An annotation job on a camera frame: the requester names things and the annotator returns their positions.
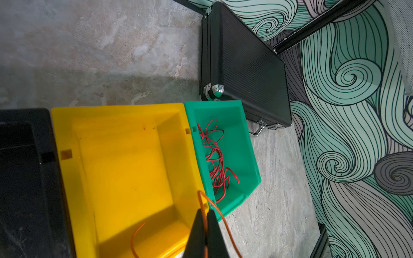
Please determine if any red cable in green bin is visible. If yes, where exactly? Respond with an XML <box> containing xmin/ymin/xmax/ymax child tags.
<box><xmin>196</xmin><ymin>119</ymin><xmax>240</xmax><ymax>203</ymax></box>

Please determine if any orange cable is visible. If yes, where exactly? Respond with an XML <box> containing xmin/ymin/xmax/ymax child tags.
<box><xmin>130</xmin><ymin>190</ymin><xmax>243</xmax><ymax>258</ymax></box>

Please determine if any yellow plastic bin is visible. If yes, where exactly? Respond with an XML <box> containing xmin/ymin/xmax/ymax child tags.
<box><xmin>51</xmin><ymin>103</ymin><xmax>203</xmax><ymax>258</ymax></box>

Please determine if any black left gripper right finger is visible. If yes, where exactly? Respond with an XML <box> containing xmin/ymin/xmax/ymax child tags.
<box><xmin>206</xmin><ymin>210</ymin><xmax>230</xmax><ymax>258</ymax></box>

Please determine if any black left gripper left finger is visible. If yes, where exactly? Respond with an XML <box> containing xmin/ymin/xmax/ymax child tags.
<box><xmin>183</xmin><ymin>209</ymin><xmax>206</xmax><ymax>258</ymax></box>

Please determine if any black ribbed carrying case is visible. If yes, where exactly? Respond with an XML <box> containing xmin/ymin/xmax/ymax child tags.
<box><xmin>200</xmin><ymin>1</ymin><xmax>292</xmax><ymax>130</ymax></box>

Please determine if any black plastic bin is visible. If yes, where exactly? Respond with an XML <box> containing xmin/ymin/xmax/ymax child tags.
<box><xmin>1</xmin><ymin>108</ymin><xmax>76</xmax><ymax>258</ymax></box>

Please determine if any black corner frame post right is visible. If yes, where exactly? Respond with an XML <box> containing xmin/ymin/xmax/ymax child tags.
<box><xmin>273</xmin><ymin>0</ymin><xmax>366</xmax><ymax>54</ymax></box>

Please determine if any green plastic bin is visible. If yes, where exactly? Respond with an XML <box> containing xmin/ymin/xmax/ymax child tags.
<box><xmin>185</xmin><ymin>101</ymin><xmax>261</xmax><ymax>216</ymax></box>

